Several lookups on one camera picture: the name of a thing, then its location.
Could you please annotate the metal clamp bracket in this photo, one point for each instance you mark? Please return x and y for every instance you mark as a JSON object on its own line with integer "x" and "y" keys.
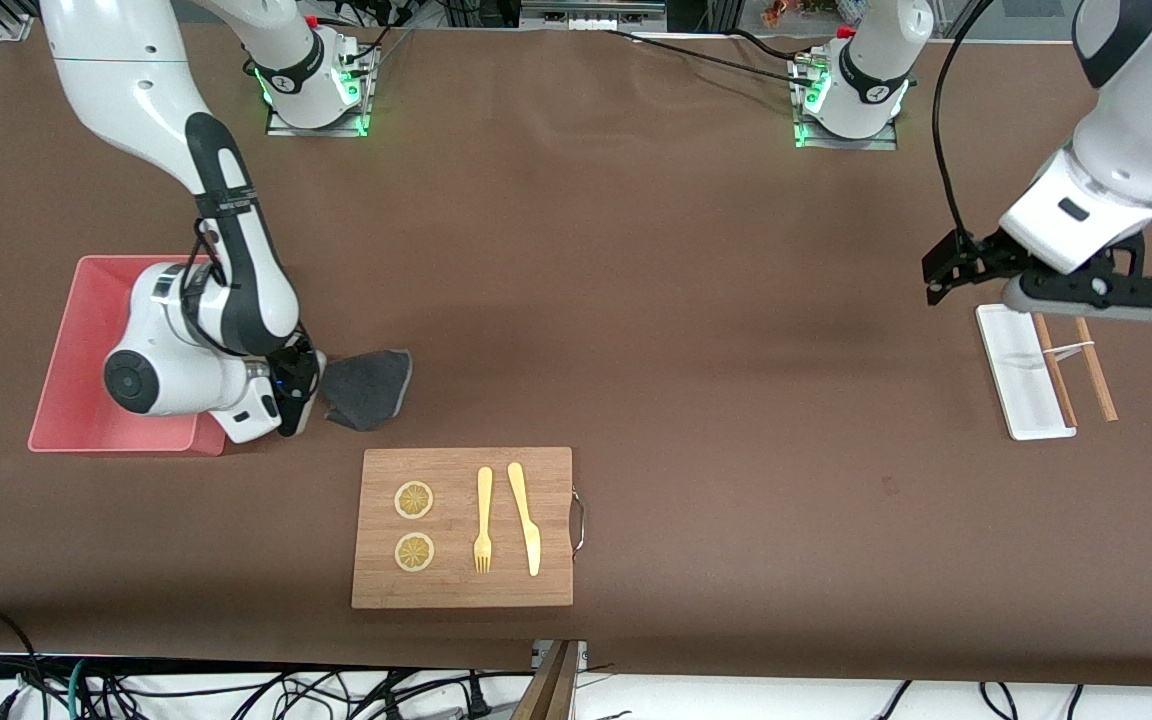
{"x": 582, "y": 655}

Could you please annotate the grey metal equipment box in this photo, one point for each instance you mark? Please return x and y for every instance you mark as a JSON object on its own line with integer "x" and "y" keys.
{"x": 591, "y": 15}

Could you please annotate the white rectangular tray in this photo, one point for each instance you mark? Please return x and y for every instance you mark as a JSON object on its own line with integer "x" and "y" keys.
{"x": 1021, "y": 380}

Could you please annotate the wooden cutting board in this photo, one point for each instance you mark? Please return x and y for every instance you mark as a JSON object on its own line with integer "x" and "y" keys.
{"x": 456, "y": 590}

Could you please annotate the brown table cover sheet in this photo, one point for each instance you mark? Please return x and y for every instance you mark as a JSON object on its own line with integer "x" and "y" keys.
{"x": 636, "y": 300}

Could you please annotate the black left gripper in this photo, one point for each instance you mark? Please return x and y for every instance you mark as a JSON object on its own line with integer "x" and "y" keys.
{"x": 994, "y": 253}

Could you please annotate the grey cloth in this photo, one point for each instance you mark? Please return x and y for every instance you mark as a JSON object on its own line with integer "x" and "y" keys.
{"x": 371, "y": 390}

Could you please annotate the wooden stand piece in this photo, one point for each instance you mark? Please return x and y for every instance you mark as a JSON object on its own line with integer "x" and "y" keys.
{"x": 551, "y": 690}

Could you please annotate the pink plastic bin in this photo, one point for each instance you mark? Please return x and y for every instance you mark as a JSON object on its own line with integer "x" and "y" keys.
{"x": 76, "y": 330}

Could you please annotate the lemon slice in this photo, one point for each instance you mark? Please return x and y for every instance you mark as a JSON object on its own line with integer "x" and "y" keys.
{"x": 414, "y": 553}
{"x": 414, "y": 500}

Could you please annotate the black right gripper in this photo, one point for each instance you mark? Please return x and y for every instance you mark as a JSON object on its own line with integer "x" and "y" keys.
{"x": 298, "y": 385}

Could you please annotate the yellow plastic knife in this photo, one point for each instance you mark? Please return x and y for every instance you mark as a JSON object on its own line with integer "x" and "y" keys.
{"x": 532, "y": 545}

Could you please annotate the orange background object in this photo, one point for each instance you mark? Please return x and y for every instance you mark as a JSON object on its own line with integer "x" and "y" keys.
{"x": 781, "y": 12}

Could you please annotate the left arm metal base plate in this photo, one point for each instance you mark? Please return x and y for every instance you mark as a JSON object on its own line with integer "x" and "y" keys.
{"x": 876, "y": 143}

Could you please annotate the yellow plastic fork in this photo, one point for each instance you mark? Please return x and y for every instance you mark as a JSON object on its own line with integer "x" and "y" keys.
{"x": 484, "y": 500}

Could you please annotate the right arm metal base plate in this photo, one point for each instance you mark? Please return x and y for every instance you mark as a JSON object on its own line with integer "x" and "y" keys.
{"x": 281, "y": 128}

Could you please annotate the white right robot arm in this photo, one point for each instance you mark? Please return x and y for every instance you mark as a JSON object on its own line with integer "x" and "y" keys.
{"x": 136, "y": 80}

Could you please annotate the aluminium profile frame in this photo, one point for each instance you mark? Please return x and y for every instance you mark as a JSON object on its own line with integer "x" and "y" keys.
{"x": 11, "y": 20}

